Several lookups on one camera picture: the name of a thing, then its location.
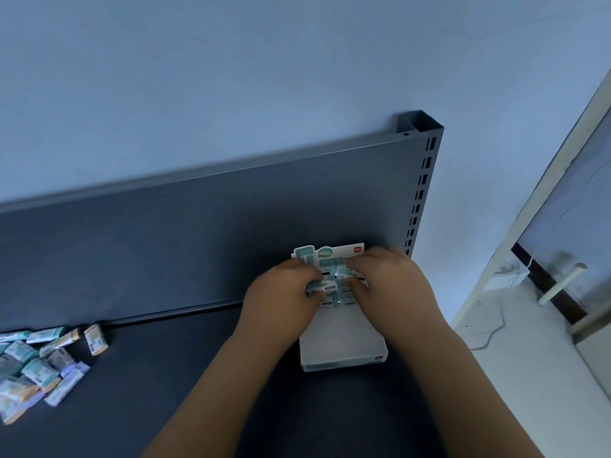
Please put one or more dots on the person's right hand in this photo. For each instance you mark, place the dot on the person's right hand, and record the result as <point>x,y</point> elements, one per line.
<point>401,300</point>

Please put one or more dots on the person's left forearm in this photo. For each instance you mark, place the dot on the person's left forearm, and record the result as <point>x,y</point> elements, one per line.
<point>224,405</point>

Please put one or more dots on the dark grey shelf back panel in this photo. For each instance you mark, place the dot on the dark grey shelf back panel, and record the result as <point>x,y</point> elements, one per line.
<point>191,233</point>

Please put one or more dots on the person's left hand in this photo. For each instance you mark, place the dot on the person's left hand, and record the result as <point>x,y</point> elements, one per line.
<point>277,305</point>

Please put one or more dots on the glass door with dark frame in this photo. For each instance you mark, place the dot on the glass door with dark frame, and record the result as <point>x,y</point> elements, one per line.
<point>573,209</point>

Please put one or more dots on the white door frame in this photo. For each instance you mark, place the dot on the white door frame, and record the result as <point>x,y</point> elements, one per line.
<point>548,185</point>

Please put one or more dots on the person's right forearm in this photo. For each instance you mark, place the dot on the person's right forearm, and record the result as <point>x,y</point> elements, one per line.
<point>468,405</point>

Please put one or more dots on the white box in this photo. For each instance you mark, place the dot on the white box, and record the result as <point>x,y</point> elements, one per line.
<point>343,338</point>

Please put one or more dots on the pile of small erasers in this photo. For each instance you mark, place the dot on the pile of small erasers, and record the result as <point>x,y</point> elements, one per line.
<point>38,372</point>

